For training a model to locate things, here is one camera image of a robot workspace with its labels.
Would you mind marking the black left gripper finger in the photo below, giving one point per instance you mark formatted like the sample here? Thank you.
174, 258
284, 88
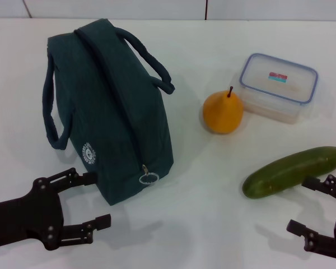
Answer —
99, 222
72, 176

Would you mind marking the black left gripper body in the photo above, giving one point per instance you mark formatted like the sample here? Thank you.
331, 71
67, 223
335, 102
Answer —
22, 218

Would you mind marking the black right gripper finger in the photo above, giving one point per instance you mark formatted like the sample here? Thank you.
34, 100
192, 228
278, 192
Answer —
313, 182
296, 227

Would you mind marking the green cucumber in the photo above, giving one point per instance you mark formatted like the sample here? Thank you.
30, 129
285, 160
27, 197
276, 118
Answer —
291, 172

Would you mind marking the dark teal insulated lunch bag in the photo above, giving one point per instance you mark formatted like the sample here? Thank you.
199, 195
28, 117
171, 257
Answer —
100, 98

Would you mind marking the clear container with blue lid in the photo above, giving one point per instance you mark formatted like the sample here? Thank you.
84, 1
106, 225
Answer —
277, 84

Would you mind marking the yellow orange pear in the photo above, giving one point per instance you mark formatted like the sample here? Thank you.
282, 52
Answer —
222, 112

